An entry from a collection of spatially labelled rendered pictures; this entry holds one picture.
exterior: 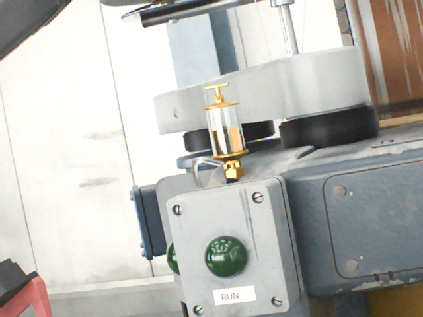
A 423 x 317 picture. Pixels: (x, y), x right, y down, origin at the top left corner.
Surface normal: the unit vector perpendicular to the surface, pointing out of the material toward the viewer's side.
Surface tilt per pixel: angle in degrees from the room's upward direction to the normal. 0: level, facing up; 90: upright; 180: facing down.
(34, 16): 71
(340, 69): 90
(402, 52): 90
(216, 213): 90
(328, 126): 90
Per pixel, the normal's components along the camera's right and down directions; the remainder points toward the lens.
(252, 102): -0.93, 0.20
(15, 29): 0.72, -0.45
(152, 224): 0.11, 0.03
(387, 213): -0.33, 0.11
